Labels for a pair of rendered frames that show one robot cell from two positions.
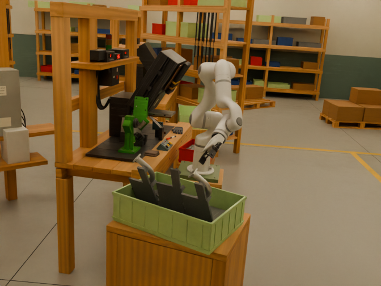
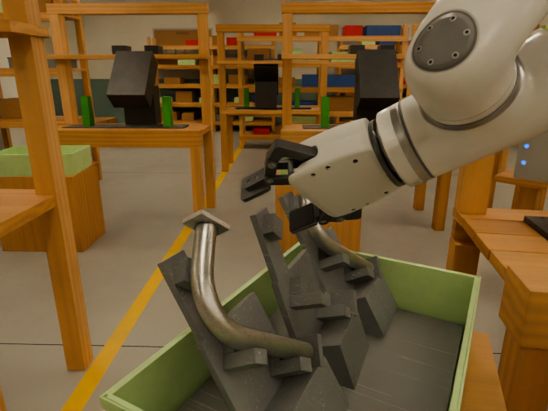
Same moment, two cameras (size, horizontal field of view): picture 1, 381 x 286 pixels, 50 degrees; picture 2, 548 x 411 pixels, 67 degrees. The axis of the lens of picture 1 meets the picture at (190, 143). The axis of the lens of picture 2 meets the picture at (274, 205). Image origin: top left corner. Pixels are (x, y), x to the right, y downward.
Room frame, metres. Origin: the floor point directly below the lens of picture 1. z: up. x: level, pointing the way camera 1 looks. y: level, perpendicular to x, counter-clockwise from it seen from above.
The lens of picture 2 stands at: (1.99, -0.57, 1.36)
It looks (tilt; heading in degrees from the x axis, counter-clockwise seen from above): 18 degrees down; 89
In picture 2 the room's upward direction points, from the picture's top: straight up
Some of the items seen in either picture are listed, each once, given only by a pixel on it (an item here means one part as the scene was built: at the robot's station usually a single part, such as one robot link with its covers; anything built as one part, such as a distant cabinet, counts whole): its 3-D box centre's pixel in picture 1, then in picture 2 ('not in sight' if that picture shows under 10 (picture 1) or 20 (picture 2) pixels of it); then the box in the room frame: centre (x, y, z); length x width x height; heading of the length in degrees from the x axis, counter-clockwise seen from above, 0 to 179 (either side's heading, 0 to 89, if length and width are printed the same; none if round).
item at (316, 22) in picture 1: (265, 55); not in sight; (11.76, -1.92, 1.12); 3.16 x 0.54 x 2.24; 87
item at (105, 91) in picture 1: (95, 95); not in sight; (3.43, 0.83, 1.23); 1.30 x 0.05 x 0.09; 170
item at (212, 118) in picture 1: (209, 128); not in sight; (2.72, -0.12, 1.18); 0.19 x 0.12 x 0.24; 99
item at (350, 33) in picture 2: not in sight; (319, 87); (2.96, 7.56, 1.12); 3.01 x 0.54 x 2.24; 177
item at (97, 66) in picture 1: (108, 61); not in sight; (3.42, 0.72, 1.52); 0.90 x 0.25 x 0.04; 170
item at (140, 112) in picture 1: (141, 109); not in sight; (3.29, 0.41, 1.17); 0.13 x 0.12 x 0.20; 170
